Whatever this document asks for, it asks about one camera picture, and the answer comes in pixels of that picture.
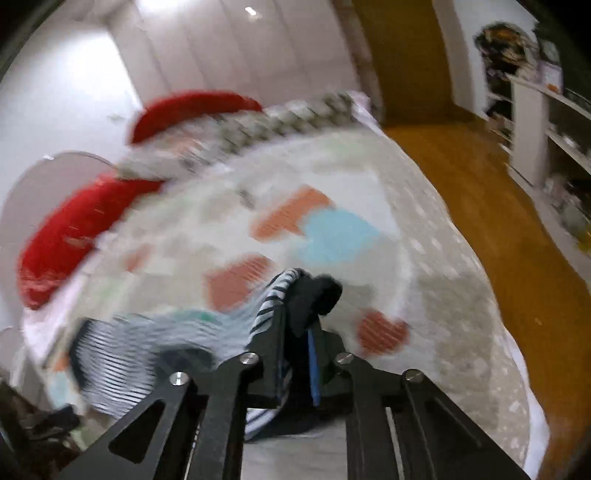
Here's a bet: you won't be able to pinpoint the heart print blanket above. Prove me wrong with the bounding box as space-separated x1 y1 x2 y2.
23 124 532 480

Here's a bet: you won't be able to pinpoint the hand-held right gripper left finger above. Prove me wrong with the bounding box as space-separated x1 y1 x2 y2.
55 299 291 480

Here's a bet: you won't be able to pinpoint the dark patterned bag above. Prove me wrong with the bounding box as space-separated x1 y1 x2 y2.
473 21 541 77

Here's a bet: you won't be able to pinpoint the wooden door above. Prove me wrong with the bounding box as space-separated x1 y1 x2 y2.
351 0 455 125

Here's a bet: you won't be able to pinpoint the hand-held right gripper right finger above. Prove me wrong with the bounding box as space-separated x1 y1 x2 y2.
307 320 532 480

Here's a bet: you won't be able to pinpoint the grey checked cloth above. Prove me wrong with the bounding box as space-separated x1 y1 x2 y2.
115 91 356 178

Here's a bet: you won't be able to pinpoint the red pillow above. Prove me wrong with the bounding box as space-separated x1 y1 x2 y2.
17 178 162 311
129 91 264 146

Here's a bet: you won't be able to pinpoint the white shelf unit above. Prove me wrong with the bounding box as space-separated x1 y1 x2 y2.
485 74 591 254

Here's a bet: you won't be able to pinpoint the striped pants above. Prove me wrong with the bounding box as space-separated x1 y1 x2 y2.
69 268 345 440

